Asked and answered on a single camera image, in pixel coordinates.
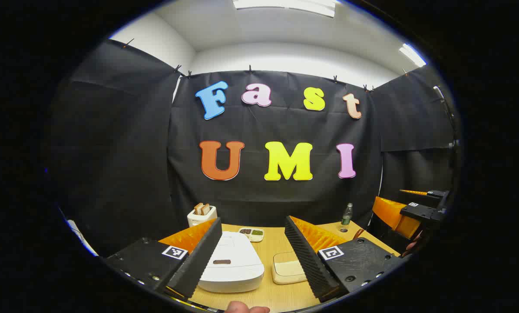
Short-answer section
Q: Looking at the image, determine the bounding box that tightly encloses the ceiling light panel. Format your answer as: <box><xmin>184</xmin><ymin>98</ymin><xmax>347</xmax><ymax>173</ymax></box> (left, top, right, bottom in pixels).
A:
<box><xmin>399</xmin><ymin>43</ymin><xmax>427</xmax><ymax>68</ymax></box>
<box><xmin>232</xmin><ymin>0</ymin><xmax>337</xmax><ymax>18</ymax></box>

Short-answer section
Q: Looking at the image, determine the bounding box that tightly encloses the clear rice box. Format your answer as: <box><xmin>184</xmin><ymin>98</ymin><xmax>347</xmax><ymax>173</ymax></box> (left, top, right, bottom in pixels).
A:
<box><xmin>271</xmin><ymin>251</ymin><xmax>307</xmax><ymax>285</ymax></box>

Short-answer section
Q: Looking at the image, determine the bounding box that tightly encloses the white divided grain dish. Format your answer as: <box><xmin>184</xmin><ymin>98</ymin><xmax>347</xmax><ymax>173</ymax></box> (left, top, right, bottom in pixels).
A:
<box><xmin>238</xmin><ymin>227</ymin><xmax>265</xmax><ymax>243</ymax></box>

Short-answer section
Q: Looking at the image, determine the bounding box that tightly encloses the thin metal rod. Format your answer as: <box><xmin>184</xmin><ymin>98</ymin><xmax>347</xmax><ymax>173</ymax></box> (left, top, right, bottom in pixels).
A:
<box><xmin>433</xmin><ymin>85</ymin><xmax>456</xmax><ymax>129</ymax></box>

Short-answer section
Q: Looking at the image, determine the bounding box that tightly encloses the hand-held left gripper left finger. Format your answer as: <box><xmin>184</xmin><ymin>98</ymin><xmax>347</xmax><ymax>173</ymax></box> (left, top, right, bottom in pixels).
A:
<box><xmin>104</xmin><ymin>217</ymin><xmax>223</xmax><ymax>300</ymax></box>

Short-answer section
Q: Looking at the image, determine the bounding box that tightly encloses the cream toaster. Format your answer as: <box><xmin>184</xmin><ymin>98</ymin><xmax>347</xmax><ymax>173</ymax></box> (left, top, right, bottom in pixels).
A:
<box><xmin>187</xmin><ymin>203</ymin><xmax>218</xmax><ymax>227</ymax></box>

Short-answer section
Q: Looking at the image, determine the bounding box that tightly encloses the black backdrop cloth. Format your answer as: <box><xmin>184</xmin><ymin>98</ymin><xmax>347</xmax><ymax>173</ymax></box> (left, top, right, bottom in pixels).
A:
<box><xmin>46</xmin><ymin>38</ymin><xmax>459</xmax><ymax>257</ymax></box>

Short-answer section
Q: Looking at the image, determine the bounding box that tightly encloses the white rice cooker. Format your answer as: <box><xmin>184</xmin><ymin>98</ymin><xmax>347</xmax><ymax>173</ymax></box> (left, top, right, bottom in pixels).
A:
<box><xmin>197</xmin><ymin>231</ymin><xmax>265</xmax><ymax>293</ymax></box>

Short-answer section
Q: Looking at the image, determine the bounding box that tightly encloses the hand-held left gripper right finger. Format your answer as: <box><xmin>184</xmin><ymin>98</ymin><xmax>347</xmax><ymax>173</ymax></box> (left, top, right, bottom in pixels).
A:
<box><xmin>284</xmin><ymin>215</ymin><xmax>404</xmax><ymax>303</ymax></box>

